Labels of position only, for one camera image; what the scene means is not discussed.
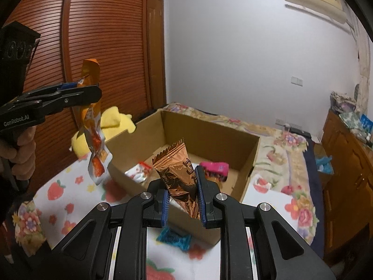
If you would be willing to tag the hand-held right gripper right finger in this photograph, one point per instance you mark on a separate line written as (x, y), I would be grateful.
(201, 199)

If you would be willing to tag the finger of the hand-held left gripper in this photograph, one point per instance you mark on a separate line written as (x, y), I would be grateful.
(84, 94)
(68, 85)

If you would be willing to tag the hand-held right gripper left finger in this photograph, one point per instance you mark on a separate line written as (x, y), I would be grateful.
(165, 207)

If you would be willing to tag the orange white snack packet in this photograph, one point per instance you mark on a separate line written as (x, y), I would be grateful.
(91, 73)

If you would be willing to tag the bronze foil snack packet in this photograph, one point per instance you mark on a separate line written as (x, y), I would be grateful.
(177, 178)

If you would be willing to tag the pink bun snack packet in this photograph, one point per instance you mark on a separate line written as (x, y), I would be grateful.
(215, 167)

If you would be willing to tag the white red snack packet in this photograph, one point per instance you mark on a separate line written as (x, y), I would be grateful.
(137, 172)

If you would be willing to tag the brown cardboard box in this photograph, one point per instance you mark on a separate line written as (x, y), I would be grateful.
(204, 134)

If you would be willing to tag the person's left forearm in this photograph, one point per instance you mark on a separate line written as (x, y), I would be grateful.
(7, 204)

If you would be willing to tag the person's left hand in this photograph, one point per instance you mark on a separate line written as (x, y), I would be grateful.
(26, 151)

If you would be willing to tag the blue candy wrapper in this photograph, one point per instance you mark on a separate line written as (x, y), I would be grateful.
(172, 237)

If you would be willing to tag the yellow plush toy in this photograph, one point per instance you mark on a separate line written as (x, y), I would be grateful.
(116, 119)

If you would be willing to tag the wooden louvred wardrobe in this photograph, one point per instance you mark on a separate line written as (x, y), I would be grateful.
(116, 49)

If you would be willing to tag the wooden door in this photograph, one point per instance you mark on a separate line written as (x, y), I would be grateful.
(157, 49)

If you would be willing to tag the white strawberry printed blanket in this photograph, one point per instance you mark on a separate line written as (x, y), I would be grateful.
(58, 186)

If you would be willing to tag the floral bed sheet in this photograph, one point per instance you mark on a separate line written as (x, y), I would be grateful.
(291, 157)

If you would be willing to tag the dark blue bed base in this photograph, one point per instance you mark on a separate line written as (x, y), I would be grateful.
(316, 210)

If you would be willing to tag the blue plastic bag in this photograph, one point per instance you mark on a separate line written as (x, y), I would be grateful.
(325, 164)

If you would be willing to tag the wooden cabinet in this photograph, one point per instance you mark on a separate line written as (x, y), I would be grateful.
(349, 180)

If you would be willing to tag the pile of assorted packets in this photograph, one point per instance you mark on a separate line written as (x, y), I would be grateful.
(352, 116)

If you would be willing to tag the pale hanging cloth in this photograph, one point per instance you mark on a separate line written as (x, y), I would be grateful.
(362, 64)

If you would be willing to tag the white wall switch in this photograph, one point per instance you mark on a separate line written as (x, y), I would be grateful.
(296, 80)

